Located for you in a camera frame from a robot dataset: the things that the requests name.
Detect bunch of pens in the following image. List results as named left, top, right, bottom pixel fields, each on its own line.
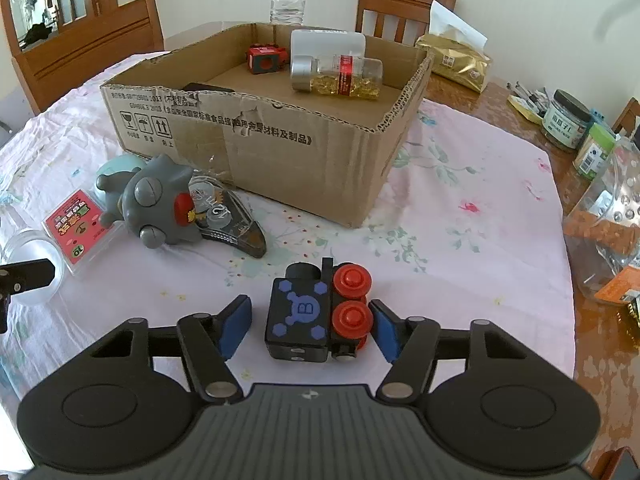
left=507, top=80, right=551, bottom=113

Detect pink floral tablecloth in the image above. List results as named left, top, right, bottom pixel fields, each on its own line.
left=0, top=77, right=576, bottom=411

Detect large clear black-lid jar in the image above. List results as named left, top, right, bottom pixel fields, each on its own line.
left=562, top=135, right=640, bottom=306

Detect small black-lid jar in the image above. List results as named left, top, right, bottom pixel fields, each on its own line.
left=541, top=89, right=593, bottom=151

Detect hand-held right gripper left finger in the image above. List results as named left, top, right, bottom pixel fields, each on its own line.
left=90, top=294, right=253, bottom=403

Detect clear correction tape dispenser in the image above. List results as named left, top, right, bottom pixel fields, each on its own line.
left=187, top=177, right=268, bottom=259

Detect yellow sticky notes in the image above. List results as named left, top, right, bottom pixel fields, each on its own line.
left=507, top=95, right=544, bottom=124

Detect green-lid bottle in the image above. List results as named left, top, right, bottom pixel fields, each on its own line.
left=573, top=124, right=617, bottom=179

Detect red and black toy cube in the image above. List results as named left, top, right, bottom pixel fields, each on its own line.
left=246, top=44, right=288, bottom=75

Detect clear bottle of yellow capsules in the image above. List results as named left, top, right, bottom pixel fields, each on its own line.
left=290, top=55, right=384, bottom=101

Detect grey toy figure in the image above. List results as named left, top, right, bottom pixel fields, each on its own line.
left=96, top=154, right=201, bottom=251

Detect wooden slat-back chair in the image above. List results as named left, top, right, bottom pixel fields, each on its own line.
left=355, top=0, right=457, bottom=46
left=11, top=0, right=165, bottom=113
left=612, top=99, right=640, bottom=133

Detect black toy block red wheels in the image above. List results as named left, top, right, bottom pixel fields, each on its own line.
left=264, top=257, right=375, bottom=363

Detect green and white flat pack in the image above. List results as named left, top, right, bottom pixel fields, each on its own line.
left=290, top=29, right=367, bottom=73

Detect red card pack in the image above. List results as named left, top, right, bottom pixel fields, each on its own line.
left=41, top=187, right=117, bottom=277

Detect gold tissue pack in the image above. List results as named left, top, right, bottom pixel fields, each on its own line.
left=415, top=0, right=493, bottom=93

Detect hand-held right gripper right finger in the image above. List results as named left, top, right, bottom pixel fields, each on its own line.
left=367, top=299, right=531, bottom=403

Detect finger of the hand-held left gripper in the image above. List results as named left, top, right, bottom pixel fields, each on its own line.
left=0, top=258, right=56, bottom=311

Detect teal plastic toy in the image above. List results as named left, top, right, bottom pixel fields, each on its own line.
left=95, top=154, right=147, bottom=208

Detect cardboard box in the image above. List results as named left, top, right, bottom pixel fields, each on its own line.
left=100, top=21, right=435, bottom=229

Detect clear round plastic container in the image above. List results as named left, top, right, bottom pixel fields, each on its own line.
left=0, top=229, right=68, bottom=307

